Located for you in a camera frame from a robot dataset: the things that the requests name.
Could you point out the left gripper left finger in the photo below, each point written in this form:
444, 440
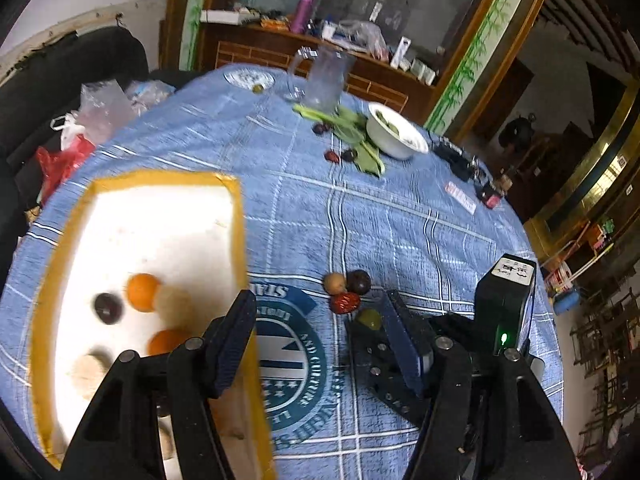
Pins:
226, 339

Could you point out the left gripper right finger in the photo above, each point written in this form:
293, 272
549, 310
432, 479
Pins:
410, 340

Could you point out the green grape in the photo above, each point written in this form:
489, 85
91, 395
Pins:
369, 318

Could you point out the orange mandarin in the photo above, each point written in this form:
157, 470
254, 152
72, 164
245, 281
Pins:
166, 341
141, 290

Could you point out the red jujube date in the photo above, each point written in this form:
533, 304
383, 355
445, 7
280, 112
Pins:
345, 303

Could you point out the dark plum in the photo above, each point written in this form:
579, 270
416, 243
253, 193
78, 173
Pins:
108, 308
349, 155
358, 282

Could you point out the orange mandarin back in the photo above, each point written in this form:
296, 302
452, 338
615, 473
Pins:
141, 290

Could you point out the small white round block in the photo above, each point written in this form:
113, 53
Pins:
88, 373

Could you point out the small red black box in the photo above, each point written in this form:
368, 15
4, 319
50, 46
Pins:
492, 192

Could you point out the brown kiwi fruit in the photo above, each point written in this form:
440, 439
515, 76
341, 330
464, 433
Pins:
334, 284

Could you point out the pink white label card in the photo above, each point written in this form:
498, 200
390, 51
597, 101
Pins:
460, 197

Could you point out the yellow rimmed white foam tray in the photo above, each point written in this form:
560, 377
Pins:
144, 342

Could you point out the blue plaid tablecloth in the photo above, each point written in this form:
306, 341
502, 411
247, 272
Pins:
304, 218

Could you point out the white bowl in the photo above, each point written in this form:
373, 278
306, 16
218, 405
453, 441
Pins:
393, 134

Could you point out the far red date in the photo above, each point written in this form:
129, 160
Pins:
331, 156

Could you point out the green leafy vegetable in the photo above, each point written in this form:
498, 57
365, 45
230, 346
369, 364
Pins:
350, 128

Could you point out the far dark grapes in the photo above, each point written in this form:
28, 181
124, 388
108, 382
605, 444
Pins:
321, 128

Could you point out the wooden display cabinet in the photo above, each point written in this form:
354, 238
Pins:
433, 60

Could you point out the plastic bags on sofa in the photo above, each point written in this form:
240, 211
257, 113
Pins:
105, 107

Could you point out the clear plastic pitcher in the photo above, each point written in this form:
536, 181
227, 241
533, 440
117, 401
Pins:
326, 79

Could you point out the clear plastic bag on cabinet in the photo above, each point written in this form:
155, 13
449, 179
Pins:
364, 36

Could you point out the black sofa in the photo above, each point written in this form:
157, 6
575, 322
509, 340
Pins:
45, 86

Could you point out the purple water bottle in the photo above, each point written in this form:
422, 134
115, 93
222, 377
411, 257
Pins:
301, 16

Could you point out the black charger with cables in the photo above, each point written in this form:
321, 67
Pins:
462, 165

